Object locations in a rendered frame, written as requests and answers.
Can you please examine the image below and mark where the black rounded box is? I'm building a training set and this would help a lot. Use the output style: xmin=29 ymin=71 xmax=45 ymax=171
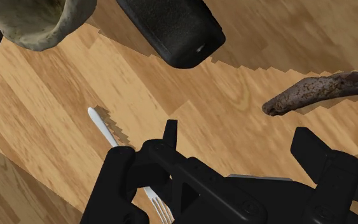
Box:
xmin=115 ymin=0 xmax=226 ymax=69

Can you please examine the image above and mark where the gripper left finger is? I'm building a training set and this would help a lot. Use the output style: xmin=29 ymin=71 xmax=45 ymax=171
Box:
xmin=79 ymin=119 xmax=268 ymax=224

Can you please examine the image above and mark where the brown speckled curved stick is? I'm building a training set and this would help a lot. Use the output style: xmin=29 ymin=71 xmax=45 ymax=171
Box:
xmin=261 ymin=69 xmax=358 ymax=117

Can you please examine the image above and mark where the silver fork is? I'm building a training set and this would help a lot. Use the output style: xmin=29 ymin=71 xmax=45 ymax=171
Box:
xmin=86 ymin=106 xmax=175 ymax=224

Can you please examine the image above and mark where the beige stone cup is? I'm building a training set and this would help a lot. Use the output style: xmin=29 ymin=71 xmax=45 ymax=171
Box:
xmin=0 ymin=0 xmax=98 ymax=52

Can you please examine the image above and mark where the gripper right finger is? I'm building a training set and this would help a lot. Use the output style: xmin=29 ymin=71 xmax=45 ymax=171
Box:
xmin=290 ymin=126 xmax=358 ymax=224

